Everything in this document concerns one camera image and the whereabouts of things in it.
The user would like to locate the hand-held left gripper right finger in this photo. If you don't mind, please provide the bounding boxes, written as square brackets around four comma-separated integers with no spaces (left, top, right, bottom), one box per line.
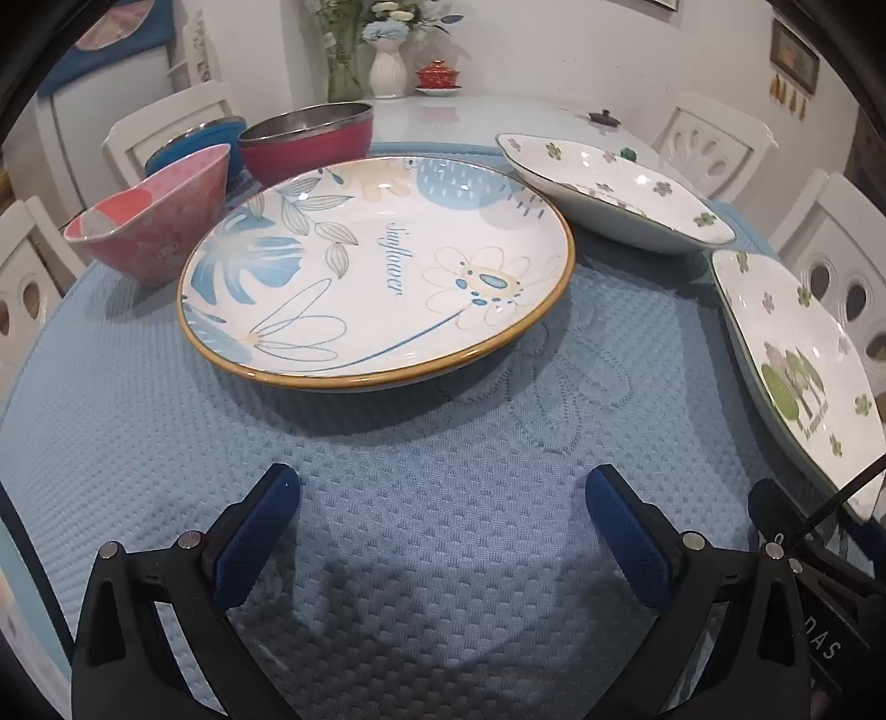
[585,464,814,720]

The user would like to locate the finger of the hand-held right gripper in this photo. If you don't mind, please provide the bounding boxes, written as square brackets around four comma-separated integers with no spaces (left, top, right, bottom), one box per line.
[749,477,799,555]
[839,508,886,579]

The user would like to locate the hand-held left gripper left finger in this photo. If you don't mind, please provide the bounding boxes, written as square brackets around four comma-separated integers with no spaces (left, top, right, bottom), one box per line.
[71,462,302,720]

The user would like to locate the white tree print plate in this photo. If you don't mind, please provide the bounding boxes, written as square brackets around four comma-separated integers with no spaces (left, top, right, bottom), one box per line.
[496,133,736,255]
[710,249,886,523]

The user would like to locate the round floral plate yellow rim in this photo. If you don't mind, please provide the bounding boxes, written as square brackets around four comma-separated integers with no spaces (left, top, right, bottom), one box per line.
[178,156,577,394]

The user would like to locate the pink ceramic bowl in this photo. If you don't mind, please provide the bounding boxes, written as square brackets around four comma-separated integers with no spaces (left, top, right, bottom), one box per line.
[64,143,233,288]

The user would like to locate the red steel-lined bowl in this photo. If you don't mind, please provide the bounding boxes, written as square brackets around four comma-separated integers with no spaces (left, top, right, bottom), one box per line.
[237,101,375,187]

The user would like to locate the blue steel-lined bowl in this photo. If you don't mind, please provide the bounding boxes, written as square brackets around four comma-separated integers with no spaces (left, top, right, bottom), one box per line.
[144,117,249,191]

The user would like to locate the light blue waffle mat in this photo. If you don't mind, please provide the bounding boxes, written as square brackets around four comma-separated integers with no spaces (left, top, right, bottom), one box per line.
[0,142,886,720]

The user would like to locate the white wooden chair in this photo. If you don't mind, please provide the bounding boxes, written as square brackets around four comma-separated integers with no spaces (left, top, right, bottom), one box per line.
[102,81,240,188]
[768,172,886,389]
[0,197,87,395]
[651,92,776,184]

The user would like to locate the glass vase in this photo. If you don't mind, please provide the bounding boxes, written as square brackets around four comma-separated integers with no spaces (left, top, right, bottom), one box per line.
[325,42,365,104]

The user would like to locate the white ceramic vase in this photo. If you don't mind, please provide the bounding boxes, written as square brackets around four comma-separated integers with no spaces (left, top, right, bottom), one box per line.
[369,42,408,100]

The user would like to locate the red lidded teacup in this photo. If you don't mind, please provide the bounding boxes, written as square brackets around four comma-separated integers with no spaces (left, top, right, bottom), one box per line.
[415,60,463,95]

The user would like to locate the blue cloth with pink patch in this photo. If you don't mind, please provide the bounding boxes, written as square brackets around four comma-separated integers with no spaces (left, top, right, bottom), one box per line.
[38,0,174,96]

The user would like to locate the black cable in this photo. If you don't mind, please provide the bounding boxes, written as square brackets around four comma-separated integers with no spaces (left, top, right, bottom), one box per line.
[795,458,886,542]

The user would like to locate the small orange wall ornaments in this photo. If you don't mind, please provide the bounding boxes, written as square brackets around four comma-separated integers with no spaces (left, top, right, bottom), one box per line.
[770,76,808,121]

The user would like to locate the framed wall picture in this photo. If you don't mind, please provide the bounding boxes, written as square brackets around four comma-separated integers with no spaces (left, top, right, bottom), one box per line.
[770,17,821,94]

